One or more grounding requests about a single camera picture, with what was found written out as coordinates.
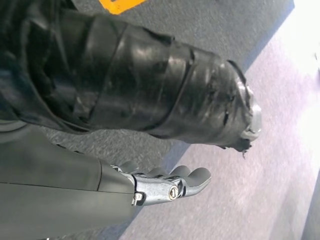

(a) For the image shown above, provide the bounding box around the yellow floor tape square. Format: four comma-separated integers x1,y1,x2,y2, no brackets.
98,0,146,16

